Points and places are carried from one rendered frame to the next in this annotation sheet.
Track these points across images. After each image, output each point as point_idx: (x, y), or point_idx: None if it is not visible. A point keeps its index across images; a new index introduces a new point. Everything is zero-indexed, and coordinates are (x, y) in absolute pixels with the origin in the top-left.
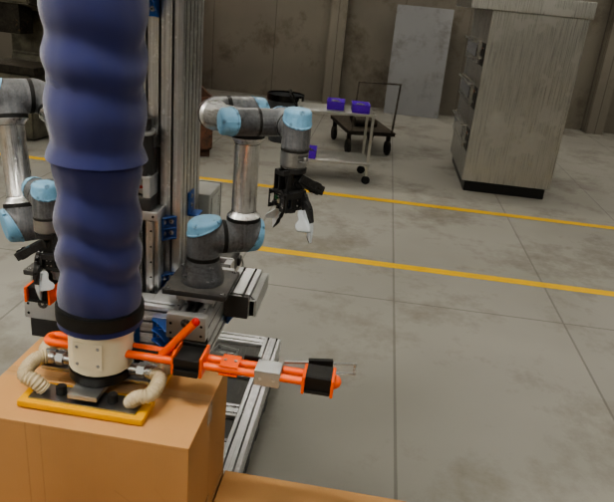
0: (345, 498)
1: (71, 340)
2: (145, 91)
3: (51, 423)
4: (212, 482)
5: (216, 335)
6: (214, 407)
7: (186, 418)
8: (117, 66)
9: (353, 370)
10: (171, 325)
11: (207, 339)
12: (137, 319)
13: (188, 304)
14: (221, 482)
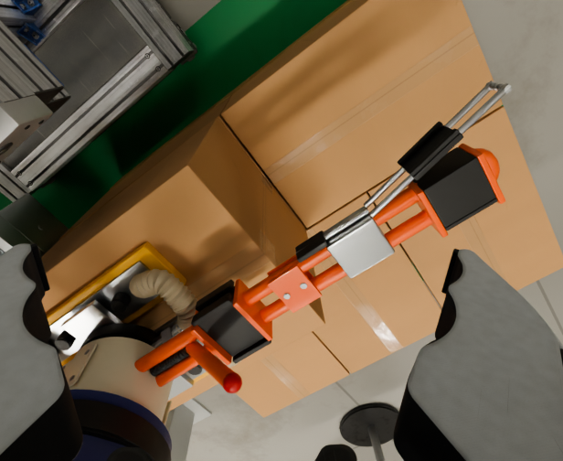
0: (367, 21)
1: None
2: None
3: (184, 400)
4: (249, 166)
5: None
6: (249, 220)
7: (275, 297)
8: None
9: (493, 90)
10: None
11: (36, 91)
12: (155, 441)
13: None
14: (236, 133)
